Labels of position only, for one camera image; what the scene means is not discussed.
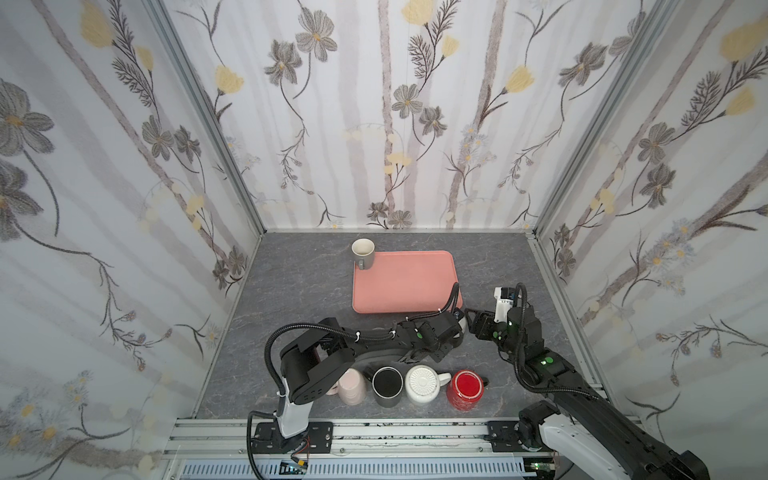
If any pink plastic tray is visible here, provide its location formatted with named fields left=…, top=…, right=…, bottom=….
left=352, top=250, right=458, bottom=314

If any light grey mug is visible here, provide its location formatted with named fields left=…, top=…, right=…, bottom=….
left=351, top=238, right=376, bottom=271

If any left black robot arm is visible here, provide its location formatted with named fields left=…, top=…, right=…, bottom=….
left=246, top=283, right=466, bottom=479

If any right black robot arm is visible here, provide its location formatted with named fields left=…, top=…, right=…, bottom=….
left=465, top=283, right=710, bottom=479

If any white ribbed mug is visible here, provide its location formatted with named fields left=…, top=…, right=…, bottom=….
left=404, top=365, right=452, bottom=405

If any red mug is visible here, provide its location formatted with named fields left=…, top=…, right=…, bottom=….
left=446, top=370, right=487, bottom=411

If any black dark grey mug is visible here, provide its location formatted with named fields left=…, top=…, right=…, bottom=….
left=370, top=366, right=404, bottom=408

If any pale pink mug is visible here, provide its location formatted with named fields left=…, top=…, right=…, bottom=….
left=326, top=368, right=367, bottom=406

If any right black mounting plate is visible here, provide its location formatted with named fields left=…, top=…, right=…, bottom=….
left=485, top=420, right=542, bottom=453

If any black mounting plate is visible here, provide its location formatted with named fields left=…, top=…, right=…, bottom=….
left=485, top=420, right=542, bottom=453
left=246, top=420, right=334, bottom=455

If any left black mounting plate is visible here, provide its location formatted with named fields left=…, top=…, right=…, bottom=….
left=246, top=420, right=334, bottom=455

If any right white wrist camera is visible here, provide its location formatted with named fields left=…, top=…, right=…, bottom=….
left=494, top=287, right=516, bottom=325

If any white slotted cable duct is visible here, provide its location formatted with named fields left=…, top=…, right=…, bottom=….
left=178, top=458, right=529, bottom=480

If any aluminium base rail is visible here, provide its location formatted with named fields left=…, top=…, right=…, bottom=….
left=163, top=418, right=536, bottom=459

